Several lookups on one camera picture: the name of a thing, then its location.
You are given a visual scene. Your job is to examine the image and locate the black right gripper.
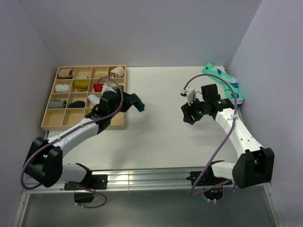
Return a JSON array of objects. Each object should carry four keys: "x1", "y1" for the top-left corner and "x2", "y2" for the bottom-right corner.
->
[{"x1": 181, "y1": 95, "x2": 208, "y2": 125}]

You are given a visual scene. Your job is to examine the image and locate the white sock black stripes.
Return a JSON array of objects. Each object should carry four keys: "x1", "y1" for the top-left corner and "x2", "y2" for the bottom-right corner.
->
[{"x1": 88, "y1": 94, "x2": 100, "y2": 106}]

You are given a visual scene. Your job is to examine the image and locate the dark green reindeer sock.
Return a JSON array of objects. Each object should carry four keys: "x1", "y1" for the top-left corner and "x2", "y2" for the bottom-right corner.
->
[{"x1": 134, "y1": 100, "x2": 145, "y2": 112}]

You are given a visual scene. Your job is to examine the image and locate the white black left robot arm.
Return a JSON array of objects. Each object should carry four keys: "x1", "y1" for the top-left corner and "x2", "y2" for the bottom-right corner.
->
[{"x1": 21, "y1": 91, "x2": 145, "y2": 189}]

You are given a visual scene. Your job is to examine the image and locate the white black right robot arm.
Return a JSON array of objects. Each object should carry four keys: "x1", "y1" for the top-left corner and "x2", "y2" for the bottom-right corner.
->
[{"x1": 181, "y1": 84, "x2": 275, "y2": 189}]

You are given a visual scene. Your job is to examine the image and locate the cream brown rolled sock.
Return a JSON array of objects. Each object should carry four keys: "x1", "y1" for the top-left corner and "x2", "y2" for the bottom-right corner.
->
[{"x1": 109, "y1": 66, "x2": 125, "y2": 79}]

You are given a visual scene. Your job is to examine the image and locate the red rolled sock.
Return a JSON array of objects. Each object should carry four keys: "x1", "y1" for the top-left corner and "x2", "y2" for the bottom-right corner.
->
[{"x1": 93, "y1": 83, "x2": 104, "y2": 92}]

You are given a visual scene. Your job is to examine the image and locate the mint green patterned sock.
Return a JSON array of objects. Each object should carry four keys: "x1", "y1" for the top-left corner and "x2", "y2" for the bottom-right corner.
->
[{"x1": 202, "y1": 63, "x2": 244, "y2": 105}]

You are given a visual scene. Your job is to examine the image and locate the mustard yellow rolled sock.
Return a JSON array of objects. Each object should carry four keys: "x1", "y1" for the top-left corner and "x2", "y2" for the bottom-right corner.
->
[{"x1": 74, "y1": 81, "x2": 89, "y2": 91}]

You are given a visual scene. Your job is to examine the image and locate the dark navy rolled sock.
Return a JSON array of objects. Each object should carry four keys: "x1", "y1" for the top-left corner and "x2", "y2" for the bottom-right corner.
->
[{"x1": 69, "y1": 101, "x2": 85, "y2": 108}]

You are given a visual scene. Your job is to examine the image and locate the wooden compartment tray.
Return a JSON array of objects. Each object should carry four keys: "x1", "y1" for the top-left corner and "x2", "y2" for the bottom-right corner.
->
[{"x1": 41, "y1": 65, "x2": 127, "y2": 131}]

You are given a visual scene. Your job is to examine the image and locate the pale green rolled sock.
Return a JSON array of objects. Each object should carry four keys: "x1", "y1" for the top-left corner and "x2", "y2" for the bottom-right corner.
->
[{"x1": 75, "y1": 75, "x2": 89, "y2": 79}]

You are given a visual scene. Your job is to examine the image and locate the white rolled sock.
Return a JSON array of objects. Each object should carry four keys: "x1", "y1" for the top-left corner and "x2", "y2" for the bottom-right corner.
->
[{"x1": 55, "y1": 84, "x2": 71, "y2": 93}]

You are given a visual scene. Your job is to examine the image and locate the beige rolled sock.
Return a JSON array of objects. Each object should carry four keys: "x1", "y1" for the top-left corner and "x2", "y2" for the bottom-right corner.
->
[{"x1": 57, "y1": 68, "x2": 74, "y2": 79}]

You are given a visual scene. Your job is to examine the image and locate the grey rolled sock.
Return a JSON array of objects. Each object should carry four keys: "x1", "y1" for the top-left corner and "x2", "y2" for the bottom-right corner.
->
[{"x1": 48, "y1": 99, "x2": 67, "y2": 109}]

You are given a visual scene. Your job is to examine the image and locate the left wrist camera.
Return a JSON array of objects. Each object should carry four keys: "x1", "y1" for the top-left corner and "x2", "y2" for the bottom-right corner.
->
[{"x1": 101, "y1": 82, "x2": 119, "y2": 95}]

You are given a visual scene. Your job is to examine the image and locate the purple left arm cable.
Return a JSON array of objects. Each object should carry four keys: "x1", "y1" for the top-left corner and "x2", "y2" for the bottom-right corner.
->
[{"x1": 20, "y1": 77, "x2": 124, "y2": 209}]

